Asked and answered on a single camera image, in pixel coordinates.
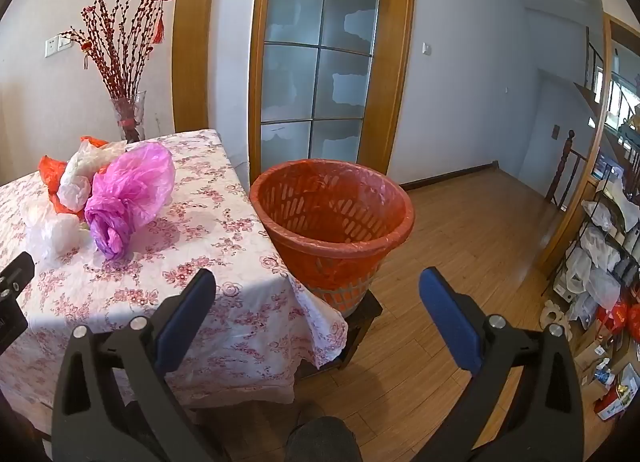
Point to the red decorative branches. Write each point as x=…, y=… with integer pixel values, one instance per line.
x=117, y=51

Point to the clear plastic bag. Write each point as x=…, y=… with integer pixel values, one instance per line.
x=50, y=234

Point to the red gift bag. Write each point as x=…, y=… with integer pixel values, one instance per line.
x=617, y=314

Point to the wooden archway frame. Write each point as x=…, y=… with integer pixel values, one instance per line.
x=575, y=202

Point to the stair handrail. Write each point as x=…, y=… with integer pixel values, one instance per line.
x=592, y=66

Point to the wooden stair newel post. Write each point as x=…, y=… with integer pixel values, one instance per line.
x=562, y=166

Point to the floral pink white tablecloth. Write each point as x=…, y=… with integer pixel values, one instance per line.
x=210, y=222

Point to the white spray bottle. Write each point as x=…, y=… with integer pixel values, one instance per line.
x=604, y=373

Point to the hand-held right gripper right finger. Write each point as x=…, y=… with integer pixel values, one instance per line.
x=450, y=322

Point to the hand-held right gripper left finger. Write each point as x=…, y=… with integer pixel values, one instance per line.
x=184, y=324

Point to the pink plastic bag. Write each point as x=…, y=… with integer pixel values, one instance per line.
x=132, y=187

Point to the clear glass vase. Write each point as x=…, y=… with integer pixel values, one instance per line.
x=131, y=116

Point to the frosted glass panel door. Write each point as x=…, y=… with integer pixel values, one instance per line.
x=320, y=51

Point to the wooden wall trim post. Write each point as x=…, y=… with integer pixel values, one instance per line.
x=192, y=41

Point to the orange plastic bag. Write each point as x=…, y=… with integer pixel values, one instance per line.
x=50, y=171

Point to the white plastic bag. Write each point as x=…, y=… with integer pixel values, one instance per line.
x=82, y=171

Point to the dark wooden stool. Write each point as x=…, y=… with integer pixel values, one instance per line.
x=362, y=314

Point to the person's dark-clothed leg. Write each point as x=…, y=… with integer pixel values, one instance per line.
x=322, y=442

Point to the cluttered metal storage shelf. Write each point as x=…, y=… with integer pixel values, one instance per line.
x=607, y=252

